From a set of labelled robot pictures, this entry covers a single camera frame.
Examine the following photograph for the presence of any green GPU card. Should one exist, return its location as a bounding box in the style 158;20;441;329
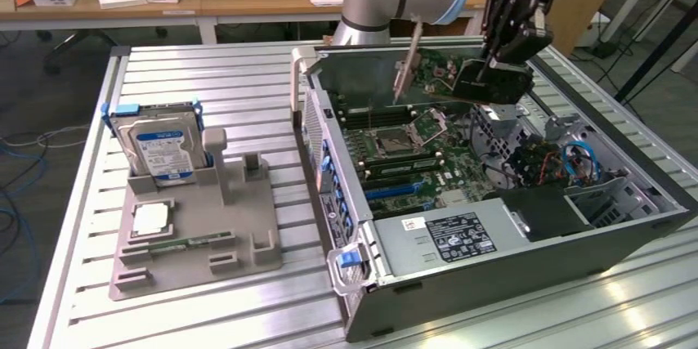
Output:
391;16;534;105

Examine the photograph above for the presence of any wooden cabinet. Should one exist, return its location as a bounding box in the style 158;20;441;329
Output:
461;0;636;56

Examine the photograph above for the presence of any white floor box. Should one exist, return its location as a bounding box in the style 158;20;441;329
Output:
576;11;611;50

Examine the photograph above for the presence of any perforated metal drive cage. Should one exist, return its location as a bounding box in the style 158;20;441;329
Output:
468;99;551;162

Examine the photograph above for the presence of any black slanted pole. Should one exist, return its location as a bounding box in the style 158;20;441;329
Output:
615;0;694;101

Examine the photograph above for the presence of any metal socket cover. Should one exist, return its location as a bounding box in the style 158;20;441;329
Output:
408;106;453;141

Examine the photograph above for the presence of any black RAM slot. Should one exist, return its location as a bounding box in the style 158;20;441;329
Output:
337;114;415;128
336;105;411;116

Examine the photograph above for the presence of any CPU socket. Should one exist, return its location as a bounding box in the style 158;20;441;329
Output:
369;126;424;158

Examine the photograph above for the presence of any labelled RAM stick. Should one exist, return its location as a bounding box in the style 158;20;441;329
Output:
363;155;444;181

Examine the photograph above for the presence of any green motherboard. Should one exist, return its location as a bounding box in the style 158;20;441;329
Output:
325;93;492;219

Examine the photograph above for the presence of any grey metal disk bay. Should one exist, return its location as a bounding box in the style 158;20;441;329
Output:
563;175;664;230

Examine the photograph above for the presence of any blue expansion slot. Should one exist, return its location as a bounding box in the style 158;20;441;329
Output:
363;183;427;201

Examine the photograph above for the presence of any wooden desk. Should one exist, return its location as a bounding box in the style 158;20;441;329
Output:
0;0;497;46

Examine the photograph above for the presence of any blue card retainer strip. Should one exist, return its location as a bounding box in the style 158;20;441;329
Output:
319;140;353;239

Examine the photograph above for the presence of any grey power supply unit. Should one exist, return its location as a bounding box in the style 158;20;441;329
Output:
372;197;534;279

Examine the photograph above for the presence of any blue case latch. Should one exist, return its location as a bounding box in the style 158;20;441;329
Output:
336;250;364;271

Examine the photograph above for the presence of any black open PC case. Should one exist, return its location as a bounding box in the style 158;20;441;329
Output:
288;36;698;344

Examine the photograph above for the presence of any grey plastic parts rack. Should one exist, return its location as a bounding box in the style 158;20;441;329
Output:
106;127;283;302

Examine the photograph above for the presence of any black office chair base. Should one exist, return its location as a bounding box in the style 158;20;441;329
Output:
34;29;118;76

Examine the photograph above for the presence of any silver CPU chip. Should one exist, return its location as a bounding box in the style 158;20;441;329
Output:
132;204;171;237

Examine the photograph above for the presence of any green RAM stick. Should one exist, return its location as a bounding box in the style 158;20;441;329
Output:
146;236;212;254

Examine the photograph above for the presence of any blue disk wire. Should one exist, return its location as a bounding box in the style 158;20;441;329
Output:
560;140;604;186

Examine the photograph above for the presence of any red disk wire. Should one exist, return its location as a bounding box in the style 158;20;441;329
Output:
536;152;558;186

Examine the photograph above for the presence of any hard disk with blue bracket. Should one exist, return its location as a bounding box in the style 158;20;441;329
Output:
100;99;205;186

